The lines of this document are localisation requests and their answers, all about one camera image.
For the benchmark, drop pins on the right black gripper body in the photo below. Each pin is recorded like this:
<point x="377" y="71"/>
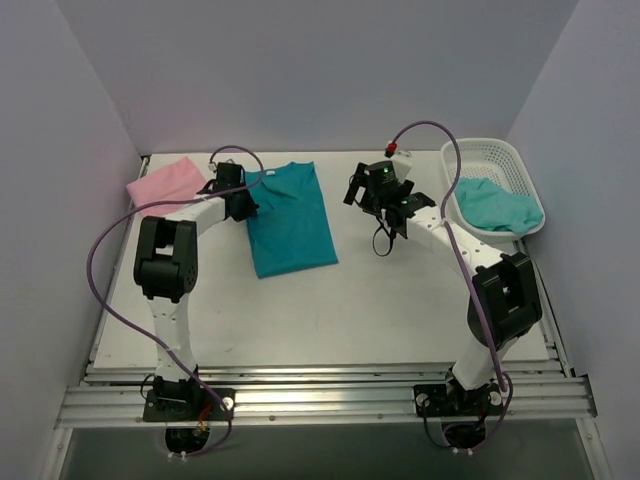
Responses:
<point x="361" y="189"/>

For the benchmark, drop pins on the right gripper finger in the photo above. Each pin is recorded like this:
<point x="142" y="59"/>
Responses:
<point x="406" y="188"/>
<point x="358" y="181"/>

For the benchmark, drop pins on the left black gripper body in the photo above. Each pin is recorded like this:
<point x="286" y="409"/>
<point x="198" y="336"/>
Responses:
<point x="220" y="182"/>

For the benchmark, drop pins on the teal t shirt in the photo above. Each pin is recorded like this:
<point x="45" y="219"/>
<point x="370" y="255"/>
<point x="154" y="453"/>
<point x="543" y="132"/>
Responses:
<point x="290" y="231"/>

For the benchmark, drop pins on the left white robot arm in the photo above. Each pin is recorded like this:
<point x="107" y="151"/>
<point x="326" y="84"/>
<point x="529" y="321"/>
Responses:
<point x="166" y="269"/>

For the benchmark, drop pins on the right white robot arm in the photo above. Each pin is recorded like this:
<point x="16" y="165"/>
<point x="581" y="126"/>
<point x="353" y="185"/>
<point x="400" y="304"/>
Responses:
<point x="504" y="301"/>

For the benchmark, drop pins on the pink folded t shirt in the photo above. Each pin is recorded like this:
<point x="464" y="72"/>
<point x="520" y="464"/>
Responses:
<point x="180" y="180"/>

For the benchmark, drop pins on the light turquoise shirt in basket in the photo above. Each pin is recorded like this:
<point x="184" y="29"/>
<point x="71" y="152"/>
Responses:
<point x="487" y="206"/>

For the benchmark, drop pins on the white plastic basket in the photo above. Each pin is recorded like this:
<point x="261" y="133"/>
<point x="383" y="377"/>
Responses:
<point x="494" y="159"/>

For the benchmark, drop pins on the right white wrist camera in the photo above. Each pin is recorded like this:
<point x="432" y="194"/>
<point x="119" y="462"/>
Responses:
<point x="401" y="160"/>

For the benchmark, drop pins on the aluminium rail frame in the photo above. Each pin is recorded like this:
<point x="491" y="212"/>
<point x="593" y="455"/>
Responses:
<point x="324" y="363"/>

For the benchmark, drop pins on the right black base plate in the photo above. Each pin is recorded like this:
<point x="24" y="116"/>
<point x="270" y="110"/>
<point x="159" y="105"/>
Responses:
<point x="439" y="400"/>

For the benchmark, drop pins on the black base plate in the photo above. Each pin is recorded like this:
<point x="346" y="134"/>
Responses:
<point x="165" y="410"/>
<point x="439" y="400"/>

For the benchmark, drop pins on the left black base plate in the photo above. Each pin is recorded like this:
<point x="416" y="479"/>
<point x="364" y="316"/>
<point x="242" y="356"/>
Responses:
<point x="165" y="410"/>

